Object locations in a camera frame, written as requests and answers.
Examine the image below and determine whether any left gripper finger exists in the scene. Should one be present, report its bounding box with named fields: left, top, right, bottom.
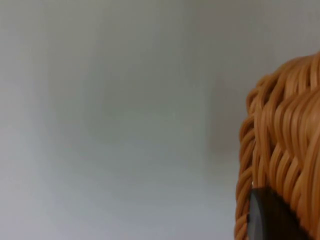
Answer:
left=246, top=186, right=315, bottom=240

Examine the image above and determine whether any brown wicker basket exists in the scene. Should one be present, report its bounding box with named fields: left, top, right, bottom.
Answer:
left=233, top=51, right=320, bottom=240

